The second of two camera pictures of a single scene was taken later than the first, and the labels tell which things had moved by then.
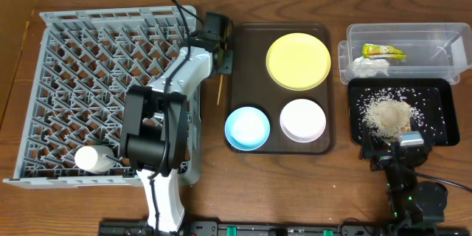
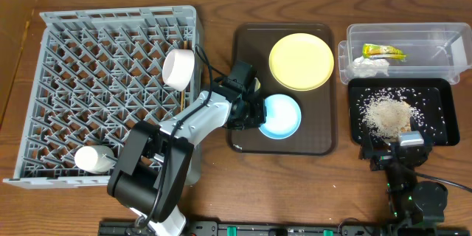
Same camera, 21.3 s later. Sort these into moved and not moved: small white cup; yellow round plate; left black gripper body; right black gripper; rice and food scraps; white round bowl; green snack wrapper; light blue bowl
Moved: light blue bowl; left black gripper body; white round bowl
Not moved: rice and food scraps; small white cup; yellow round plate; right black gripper; green snack wrapper
